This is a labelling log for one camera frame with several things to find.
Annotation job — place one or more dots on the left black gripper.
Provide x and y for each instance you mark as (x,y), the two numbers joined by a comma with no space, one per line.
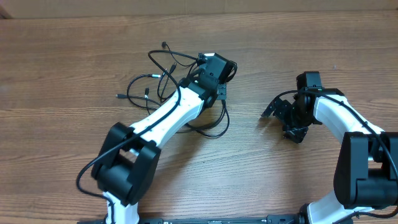
(223,92)

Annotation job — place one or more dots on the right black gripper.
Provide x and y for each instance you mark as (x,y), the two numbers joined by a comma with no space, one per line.
(286,116)

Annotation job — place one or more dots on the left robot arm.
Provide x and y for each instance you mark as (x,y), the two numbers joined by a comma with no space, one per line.
(126,163)

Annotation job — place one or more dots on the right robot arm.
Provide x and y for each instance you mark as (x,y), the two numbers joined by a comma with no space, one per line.
(365,178)

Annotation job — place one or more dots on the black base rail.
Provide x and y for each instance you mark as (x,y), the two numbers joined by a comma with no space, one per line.
(211,220)

